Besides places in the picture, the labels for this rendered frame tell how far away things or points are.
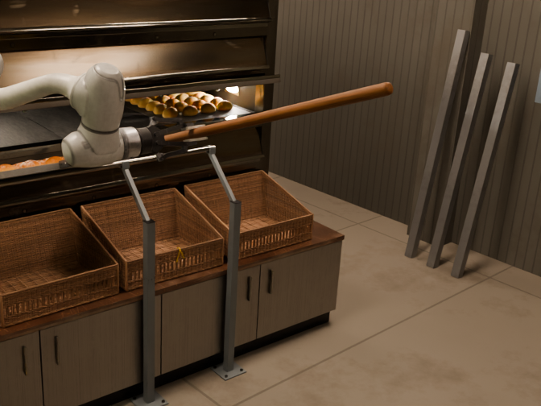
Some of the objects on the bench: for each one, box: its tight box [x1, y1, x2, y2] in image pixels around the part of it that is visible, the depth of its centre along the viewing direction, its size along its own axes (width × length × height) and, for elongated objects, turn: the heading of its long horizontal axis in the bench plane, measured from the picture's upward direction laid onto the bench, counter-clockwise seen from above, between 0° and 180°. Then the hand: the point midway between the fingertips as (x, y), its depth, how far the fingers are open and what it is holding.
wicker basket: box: [0, 208, 119, 328], centre depth 340 cm, size 49×56×28 cm
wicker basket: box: [81, 188, 224, 292], centre depth 376 cm, size 49×56×28 cm
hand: (194, 133), depth 225 cm, fingers closed on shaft, 3 cm apart
